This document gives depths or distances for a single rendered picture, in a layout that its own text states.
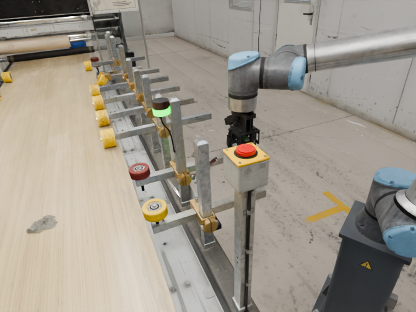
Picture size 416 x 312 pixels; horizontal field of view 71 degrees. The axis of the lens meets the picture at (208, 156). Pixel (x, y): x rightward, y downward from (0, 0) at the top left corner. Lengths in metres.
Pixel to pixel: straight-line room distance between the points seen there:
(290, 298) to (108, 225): 1.19
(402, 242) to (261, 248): 1.08
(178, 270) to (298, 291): 0.91
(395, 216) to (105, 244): 0.90
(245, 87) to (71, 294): 0.69
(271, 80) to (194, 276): 0.71
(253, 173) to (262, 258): 1.43
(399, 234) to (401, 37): 0.58
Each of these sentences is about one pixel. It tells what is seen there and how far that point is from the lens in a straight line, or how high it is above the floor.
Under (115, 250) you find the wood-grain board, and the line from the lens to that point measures 0.87.
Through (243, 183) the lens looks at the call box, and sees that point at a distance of 0.58.
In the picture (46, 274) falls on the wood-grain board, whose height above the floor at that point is 0.90.
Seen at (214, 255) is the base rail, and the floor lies 0.70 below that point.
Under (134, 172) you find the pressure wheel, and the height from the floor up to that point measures 0.91.
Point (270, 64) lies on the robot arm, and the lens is 0.85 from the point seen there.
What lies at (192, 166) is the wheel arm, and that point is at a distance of 1.21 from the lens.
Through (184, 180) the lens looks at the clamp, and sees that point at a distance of 1.15.
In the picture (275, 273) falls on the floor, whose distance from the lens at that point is 1.92.
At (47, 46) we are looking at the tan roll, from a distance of 3.54.
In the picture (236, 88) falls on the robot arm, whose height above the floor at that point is 1.25.
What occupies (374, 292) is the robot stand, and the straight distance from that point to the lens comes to 1.54.
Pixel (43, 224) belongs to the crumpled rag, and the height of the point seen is 0.91.
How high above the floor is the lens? 1.52
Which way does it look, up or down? 31 degrees down
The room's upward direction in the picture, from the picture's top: 3 degrees counter-clockwise
